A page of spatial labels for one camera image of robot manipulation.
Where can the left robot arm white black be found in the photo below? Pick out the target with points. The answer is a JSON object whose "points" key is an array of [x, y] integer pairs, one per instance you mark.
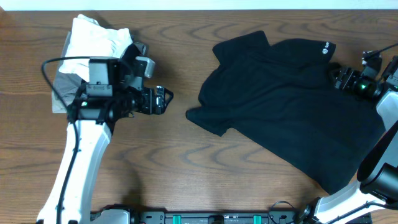
{"points": [[113, 91]]}

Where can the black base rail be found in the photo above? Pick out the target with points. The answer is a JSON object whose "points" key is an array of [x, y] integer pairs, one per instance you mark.
{"points": [[157, 217]]}

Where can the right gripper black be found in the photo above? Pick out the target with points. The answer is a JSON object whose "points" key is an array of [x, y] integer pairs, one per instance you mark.
{"points": [[348, 76]]}

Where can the white folded garment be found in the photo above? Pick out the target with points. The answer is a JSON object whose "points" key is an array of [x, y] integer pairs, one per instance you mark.
{"points": [[89, 39]]}

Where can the grey folded garment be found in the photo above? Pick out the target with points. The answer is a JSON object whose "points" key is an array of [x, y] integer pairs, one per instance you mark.
{"points": [[66, 84]]}

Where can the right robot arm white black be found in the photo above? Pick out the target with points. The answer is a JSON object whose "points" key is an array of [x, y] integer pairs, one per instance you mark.
{"points": [[376, 185]]}

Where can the black t-shirt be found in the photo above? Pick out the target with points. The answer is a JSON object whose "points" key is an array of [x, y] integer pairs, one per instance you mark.
{"points": [[279, 95]]}

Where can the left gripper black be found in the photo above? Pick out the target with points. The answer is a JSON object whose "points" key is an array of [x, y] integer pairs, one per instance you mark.
{"points": [[159, 107]]}

